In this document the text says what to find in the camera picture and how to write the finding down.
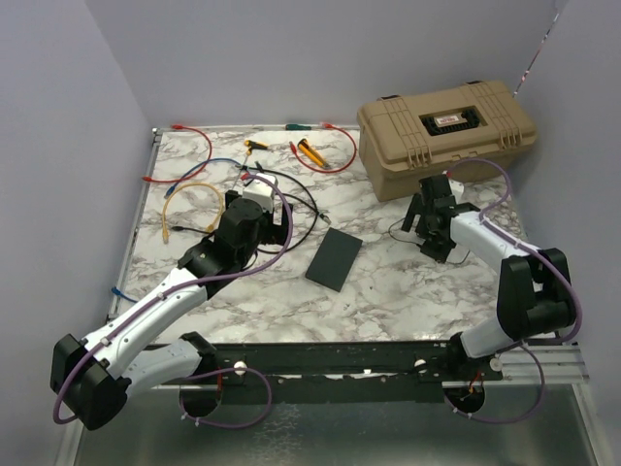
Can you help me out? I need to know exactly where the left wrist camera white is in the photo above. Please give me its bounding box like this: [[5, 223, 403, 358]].
[[242, 173, 278, 213]]

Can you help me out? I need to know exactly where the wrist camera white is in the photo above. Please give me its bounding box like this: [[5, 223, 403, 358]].
[[242, 173, 278, 213], [443, 171, 465, 204]]

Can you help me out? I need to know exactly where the yellow black T-handle wrench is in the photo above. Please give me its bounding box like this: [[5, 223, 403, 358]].
[[231, 140, 269, 190]]

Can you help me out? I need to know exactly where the red ethernet cable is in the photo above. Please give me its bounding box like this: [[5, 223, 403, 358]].
[[288, 120, 359, 173], [142, 123, 214, 183]]

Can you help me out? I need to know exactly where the black mounting rail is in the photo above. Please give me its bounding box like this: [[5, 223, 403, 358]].
[[96, 339, 564, 404]]

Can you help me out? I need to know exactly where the yellow black utility knife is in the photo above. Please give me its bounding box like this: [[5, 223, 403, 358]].
[[297, 138, 330, 169]]

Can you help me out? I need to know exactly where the black power adapter with cable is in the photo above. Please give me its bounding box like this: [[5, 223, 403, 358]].
[[387, 218, 471, 266]]

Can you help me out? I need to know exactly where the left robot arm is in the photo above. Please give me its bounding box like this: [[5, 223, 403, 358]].
[[49, 184, 293, 430]]

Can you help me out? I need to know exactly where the black network switch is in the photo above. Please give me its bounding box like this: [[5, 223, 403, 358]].
[[305, 228, 363, 292]]

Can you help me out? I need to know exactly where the red ethernet cable right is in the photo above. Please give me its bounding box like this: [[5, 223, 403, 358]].
[[288, 120, 359, 173]]

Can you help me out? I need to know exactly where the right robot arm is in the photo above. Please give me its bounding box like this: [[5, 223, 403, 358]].
[[402, 175, 579, 380]]

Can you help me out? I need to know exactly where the green handled screwdriver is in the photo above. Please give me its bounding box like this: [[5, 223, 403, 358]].
[[254, 123, 323, 131]]

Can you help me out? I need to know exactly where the thin black cable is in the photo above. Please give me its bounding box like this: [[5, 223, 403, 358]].
[[172, 223, 219, 237]]

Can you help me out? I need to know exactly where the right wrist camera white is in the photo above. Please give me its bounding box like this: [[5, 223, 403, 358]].
[[443, 171, 465, 204]]

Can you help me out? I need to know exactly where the tan plastic toolbox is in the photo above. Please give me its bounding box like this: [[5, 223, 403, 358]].
[[357, 81, 538, 202]]

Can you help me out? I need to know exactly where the red ethernet cable left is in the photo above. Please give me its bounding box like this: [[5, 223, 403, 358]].
[[142, 123, 214, 183]]

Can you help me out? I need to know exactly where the black braided ethernet cable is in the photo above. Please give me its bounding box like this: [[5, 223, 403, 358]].
[[242, 162, 332, 255]]

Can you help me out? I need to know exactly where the blue cable at edge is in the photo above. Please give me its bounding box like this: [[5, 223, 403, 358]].
[[110, 285, 142, 305]]

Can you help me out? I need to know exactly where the yellow ethernet cable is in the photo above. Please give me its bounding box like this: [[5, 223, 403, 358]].
[[161, 182, 225, 244]]

